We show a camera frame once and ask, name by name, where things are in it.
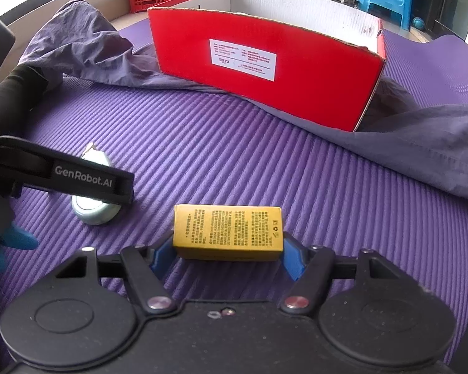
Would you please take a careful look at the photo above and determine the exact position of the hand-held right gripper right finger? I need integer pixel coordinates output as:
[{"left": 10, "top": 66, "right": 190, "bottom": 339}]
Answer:
[{"left": 277, "top": 233, "right": 424, "bottom": 314}]

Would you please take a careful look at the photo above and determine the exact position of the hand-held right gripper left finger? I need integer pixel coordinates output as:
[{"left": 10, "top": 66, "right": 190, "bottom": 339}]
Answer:
[{"left": 55, "top": 237, "right": 179, "bottom": 314}]

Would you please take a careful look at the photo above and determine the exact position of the small yellow carton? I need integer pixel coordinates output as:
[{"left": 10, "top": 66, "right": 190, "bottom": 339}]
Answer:
[{"left": 172, "top": 204, "right": 285, "bottom": 262}]

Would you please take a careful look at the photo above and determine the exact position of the clear correction tape dispenser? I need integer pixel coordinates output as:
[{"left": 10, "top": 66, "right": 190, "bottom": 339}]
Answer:
[{"left": 71, "top": 142, "right": 122, "bottom": 226}]

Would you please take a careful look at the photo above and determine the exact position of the red cardboard box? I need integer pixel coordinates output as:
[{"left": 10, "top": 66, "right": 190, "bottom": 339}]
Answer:
[{"left": 147, "top": 0, "right": 387, "bottom": 132}]

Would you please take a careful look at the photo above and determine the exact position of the person's left hand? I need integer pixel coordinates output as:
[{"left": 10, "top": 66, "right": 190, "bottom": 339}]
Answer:
[{"left": 0, "top": 224, "right": 40, "bottom": 302}]

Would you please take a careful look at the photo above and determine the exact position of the purple ribbed floor mat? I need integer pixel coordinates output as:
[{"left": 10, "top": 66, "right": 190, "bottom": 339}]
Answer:
[{"left": 0, "top": 19, "right": 468, "bottom": 367}]

